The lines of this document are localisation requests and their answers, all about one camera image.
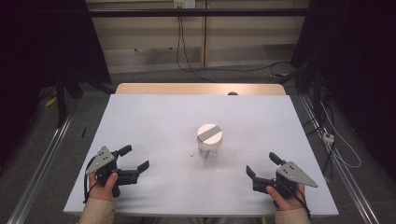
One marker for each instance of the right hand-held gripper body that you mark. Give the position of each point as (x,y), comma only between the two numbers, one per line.
(292,175)

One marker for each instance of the wooden wall strip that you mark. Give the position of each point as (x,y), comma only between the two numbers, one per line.
(204,34)

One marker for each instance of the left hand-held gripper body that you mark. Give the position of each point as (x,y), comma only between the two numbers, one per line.
(104,161)

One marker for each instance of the clear plastic jar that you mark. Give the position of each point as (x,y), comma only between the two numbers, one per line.
(209,153)

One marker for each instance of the aluminium rail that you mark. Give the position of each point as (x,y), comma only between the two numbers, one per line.
(43,161)
(342,171)

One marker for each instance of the person's left hand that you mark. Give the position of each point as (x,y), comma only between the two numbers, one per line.
(104,189)

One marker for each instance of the black curtain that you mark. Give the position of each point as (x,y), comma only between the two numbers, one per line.
(40,46)
(361,62)

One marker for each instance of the yellow tape strip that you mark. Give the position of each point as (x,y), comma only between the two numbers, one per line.
(50,101)

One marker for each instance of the white board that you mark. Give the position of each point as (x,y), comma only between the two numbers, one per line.
(162,130)

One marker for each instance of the white wall socket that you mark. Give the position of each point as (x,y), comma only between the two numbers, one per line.
(184,3)

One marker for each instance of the person's right hand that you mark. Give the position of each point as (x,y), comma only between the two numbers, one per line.
(288,202)

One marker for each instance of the wooden table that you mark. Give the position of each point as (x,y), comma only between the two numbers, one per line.
(186,88)

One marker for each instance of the black horizontal bar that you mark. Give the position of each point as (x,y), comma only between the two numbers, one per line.
(199,12)

